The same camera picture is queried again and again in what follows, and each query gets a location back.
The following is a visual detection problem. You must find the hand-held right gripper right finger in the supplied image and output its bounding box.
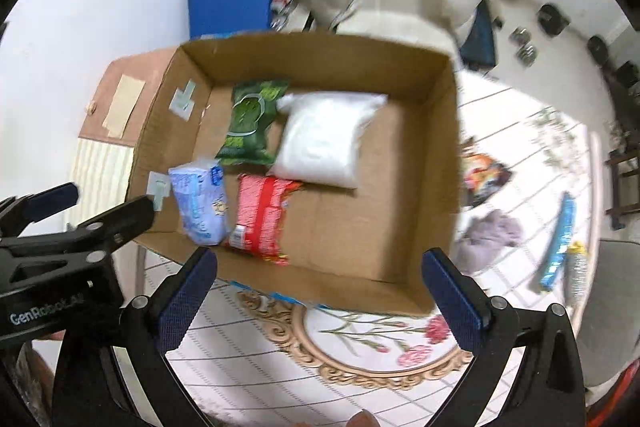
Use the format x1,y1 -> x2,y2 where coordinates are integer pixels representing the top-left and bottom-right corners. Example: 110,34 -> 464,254
421,248 -> 587,427

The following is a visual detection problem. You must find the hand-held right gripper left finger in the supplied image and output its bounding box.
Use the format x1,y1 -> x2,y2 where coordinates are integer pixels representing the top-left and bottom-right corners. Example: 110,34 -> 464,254
52,246 -> 219,427

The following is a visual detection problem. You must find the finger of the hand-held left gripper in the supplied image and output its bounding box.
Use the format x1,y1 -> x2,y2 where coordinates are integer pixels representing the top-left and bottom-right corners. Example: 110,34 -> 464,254
0,182 -> 81,239
0,195 -> 156,264

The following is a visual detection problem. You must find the brown cardboard box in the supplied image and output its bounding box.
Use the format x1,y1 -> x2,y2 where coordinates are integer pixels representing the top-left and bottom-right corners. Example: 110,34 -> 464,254
77,32 -> 466,319

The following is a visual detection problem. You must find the white soft plastic bag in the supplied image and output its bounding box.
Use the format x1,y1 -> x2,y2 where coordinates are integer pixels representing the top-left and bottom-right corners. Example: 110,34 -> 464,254
267,91 -> 390,190

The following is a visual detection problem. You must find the person's right hand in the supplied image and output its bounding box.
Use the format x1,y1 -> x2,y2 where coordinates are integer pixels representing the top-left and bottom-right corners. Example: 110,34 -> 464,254
349,410 -> 382,427

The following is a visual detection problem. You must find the grey crumpled cloth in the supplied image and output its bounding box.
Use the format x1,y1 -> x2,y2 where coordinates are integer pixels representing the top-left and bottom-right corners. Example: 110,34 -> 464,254
452,209 -> 524,276

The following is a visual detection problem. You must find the light blue tissue pack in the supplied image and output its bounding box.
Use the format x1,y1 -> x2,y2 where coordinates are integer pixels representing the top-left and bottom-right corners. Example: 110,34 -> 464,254
167,158 -> 232,247

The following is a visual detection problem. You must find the floral printed tablecloth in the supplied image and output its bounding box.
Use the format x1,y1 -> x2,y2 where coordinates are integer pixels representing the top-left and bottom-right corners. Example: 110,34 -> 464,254
134,69 -> 603,427

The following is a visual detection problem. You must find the red snack packet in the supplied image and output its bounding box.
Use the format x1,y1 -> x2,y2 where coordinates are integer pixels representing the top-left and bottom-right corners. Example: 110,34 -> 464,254
220,173 -> 305,267

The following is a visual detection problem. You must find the long blue packet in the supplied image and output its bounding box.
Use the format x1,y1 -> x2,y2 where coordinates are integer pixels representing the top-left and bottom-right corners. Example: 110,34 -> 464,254
539,191 -> 576,293

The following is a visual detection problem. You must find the dark colourful snack packet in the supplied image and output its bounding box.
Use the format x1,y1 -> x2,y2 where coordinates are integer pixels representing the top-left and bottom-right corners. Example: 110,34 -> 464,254
461,149 -> 514,208

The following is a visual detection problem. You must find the clear plastic bottle yellow cap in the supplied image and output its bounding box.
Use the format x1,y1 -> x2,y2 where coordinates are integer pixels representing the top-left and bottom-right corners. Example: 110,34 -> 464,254
562,241 -> 590,308

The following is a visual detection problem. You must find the grey chair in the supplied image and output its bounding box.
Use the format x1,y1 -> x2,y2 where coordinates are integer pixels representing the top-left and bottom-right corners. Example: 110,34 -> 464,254
575,239 -> 640,403

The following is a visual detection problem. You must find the green snack packet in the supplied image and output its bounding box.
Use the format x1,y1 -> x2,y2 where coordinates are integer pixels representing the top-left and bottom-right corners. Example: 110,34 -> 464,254
215,79 -> 291,166

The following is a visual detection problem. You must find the dark wooden stool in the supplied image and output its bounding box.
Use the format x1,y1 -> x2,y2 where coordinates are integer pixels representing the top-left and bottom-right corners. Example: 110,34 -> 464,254
605,142 -> 640,230

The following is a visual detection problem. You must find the small red white box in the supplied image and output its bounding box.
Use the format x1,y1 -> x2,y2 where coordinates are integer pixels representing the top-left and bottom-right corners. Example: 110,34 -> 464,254
272,0 -> 295,30

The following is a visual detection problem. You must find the black weight plate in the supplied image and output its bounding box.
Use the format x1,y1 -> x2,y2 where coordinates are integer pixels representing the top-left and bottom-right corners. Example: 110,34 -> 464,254
537,4 -> 571,38
586,36 -> 612,66

